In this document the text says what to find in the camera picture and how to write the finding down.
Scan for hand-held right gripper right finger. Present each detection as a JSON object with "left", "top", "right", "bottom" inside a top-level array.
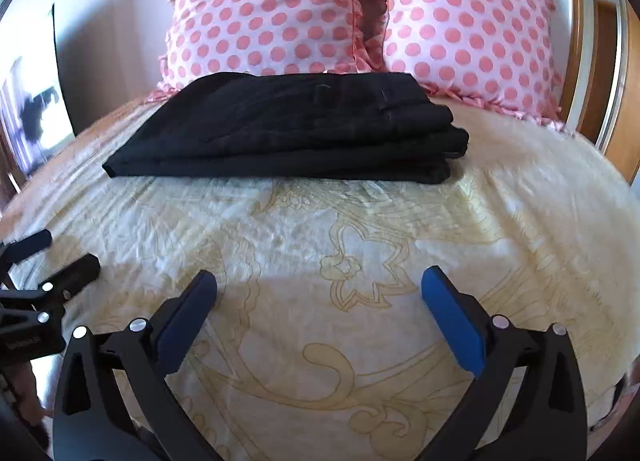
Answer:
[{"left": 420, "top": 265, "right": 588, "bottom": 461}]

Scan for black pants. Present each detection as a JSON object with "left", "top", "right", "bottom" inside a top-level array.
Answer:
[{"left": 101, "top": 72, "right": 471, "bottom": 186}]

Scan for small pink polka dot pillow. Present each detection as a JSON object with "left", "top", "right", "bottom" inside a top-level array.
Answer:
[{"left": 382, "top": 0, "right": 566, "bottom": 134}]

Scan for wooden door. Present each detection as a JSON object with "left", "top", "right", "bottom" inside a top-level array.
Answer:
[{"left": 592, "top": 0, "right": 621, "bottom": 142}]

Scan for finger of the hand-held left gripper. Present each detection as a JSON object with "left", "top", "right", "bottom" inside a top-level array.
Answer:
[
  {"left": 0, "top": 229, "right": 53, "bottom": 287},
  {"left": 0, "top": 253, "right": 101, "bottom": 326}
]

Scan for large pink polka dot pillow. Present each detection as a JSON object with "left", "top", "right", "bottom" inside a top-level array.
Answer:
[{"left": 157, "top": 0, "right": 391, "bottom": 92}]

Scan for person's left hand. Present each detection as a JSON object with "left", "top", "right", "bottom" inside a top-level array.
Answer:
[{"left": 10, "top": 363, "right": 46, "bottom": 427}]

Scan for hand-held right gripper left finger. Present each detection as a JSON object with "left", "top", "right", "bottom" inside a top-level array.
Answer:
[{"left": 52, "top": 269, "right": 236, "bottom": 461}]

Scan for wooden door frame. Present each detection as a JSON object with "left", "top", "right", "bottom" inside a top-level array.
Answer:
[{"left": 557, "top": 0, "right": 588, "bottom": 134}]

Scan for cream patterned bedsheet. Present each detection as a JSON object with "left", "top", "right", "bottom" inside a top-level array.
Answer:
[{"left": 0, "top": 88, "right": 640, "bottom": 461}]

